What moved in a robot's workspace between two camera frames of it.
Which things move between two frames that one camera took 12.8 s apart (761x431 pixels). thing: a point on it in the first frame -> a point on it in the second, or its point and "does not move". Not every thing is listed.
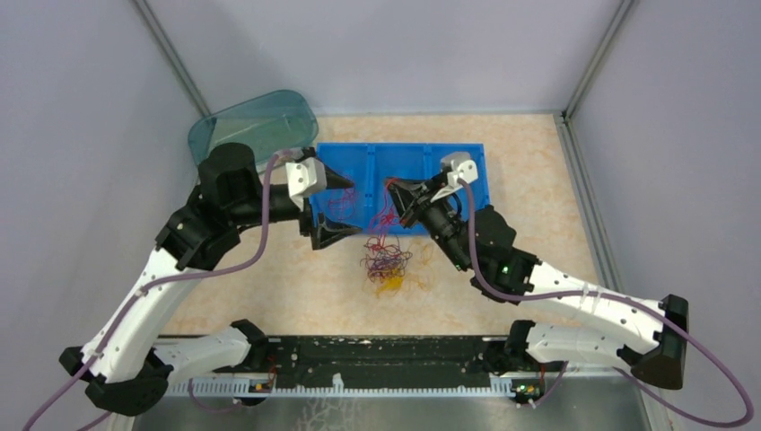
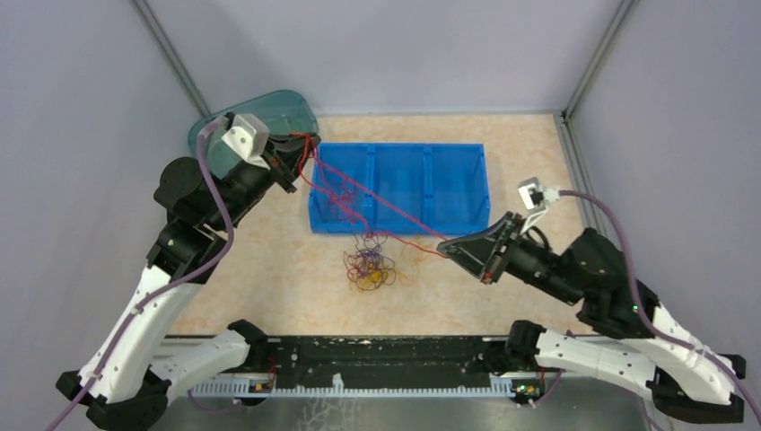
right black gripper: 406,195 -> 477,251
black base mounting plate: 374,357 does not move
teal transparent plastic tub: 280,124 does not move
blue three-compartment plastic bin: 367,203 does not move
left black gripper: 327,231 -> 282,155
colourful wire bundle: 386,263 -> 367,267
